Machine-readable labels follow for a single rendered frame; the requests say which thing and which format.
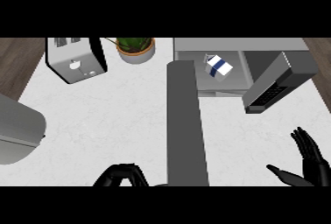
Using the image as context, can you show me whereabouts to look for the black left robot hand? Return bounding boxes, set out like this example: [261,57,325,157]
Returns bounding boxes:
[92,163,151,187]

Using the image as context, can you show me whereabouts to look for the grey microwave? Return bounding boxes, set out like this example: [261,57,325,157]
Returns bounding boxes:
[173,37,321,115]

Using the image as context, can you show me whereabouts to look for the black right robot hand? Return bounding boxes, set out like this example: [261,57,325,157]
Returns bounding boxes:
[264,126,331,187]

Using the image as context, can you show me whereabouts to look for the white and blue milk carton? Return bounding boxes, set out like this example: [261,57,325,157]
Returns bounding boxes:
[202,53,235,83]

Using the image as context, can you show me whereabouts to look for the green plant in grey pot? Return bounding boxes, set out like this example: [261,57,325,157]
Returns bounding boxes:
[103,37,157,66]

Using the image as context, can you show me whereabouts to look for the grey rounded appliance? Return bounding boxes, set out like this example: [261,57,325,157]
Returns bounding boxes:
[0,93,47,166]

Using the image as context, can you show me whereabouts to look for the silver toaster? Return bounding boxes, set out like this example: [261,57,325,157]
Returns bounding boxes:
[44,37,109,85]

